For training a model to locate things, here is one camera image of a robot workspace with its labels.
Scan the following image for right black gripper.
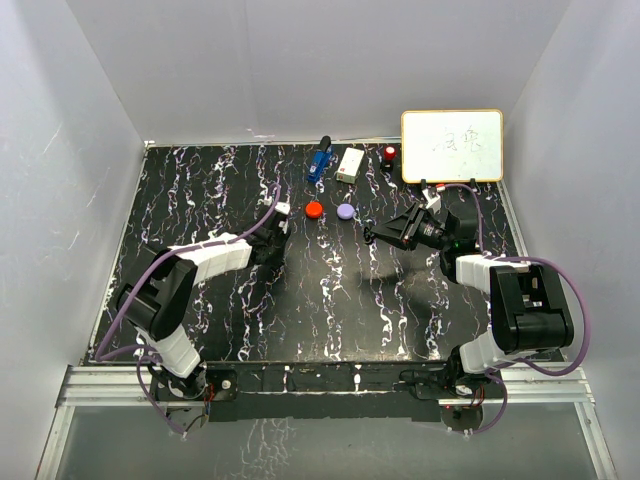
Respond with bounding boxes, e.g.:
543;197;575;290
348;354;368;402
372;202;452;251

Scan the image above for orange earbud charging case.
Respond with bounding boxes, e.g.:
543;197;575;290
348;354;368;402
305;201;324;219

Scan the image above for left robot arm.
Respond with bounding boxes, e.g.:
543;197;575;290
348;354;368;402
124;202;290;400

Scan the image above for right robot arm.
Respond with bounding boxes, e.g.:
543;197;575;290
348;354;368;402
364;202;574;397

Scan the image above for red emergency stop button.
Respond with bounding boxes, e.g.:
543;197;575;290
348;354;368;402
381;145;397;171

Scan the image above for white rectangular box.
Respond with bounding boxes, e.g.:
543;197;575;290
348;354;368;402
336;147;364;184

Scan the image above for blue black stapler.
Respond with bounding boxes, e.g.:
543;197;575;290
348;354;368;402
307;135;333;183

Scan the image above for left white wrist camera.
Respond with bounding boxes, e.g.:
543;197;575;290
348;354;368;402
263;198;291;216

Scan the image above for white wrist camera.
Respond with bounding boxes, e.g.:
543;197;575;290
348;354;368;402
421;180;444;214
263;198;291;216

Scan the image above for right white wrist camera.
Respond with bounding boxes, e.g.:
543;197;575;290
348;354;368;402
421;180;444;214

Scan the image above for white whiteboard wooden frame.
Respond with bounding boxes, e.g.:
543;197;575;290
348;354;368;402
401;109;504;184

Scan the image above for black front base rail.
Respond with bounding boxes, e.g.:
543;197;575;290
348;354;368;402
149;360;506;424

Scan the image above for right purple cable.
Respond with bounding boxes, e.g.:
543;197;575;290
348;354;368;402
439;182;592;441

